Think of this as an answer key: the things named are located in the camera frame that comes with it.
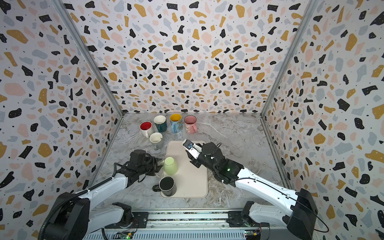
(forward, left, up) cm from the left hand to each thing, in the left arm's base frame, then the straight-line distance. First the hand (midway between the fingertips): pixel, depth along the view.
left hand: (164, 157), depth 86 cm
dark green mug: (+28, +6, -1) cm, 28 cm away
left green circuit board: (-36, +15, -10) cm, 40 cm away
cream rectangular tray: (-12, -16, -7) cm, 21 cm away
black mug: (-16, -4, -1) cm, 16 cm away
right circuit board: (-37, -45, -10) cm, 59 cm away
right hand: (-3, -15, +18) cm, 23 cm away
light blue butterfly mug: (+26, -5, -1) cm, 27 cm away
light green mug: (-6, -4, -2) cm, 7 cm away
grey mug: (+17, +8, -6) cm, 20 cm away
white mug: (+26, +17, -6) cm, 32 cm away
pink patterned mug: (+29, -14, -2) cm, 33 cm away
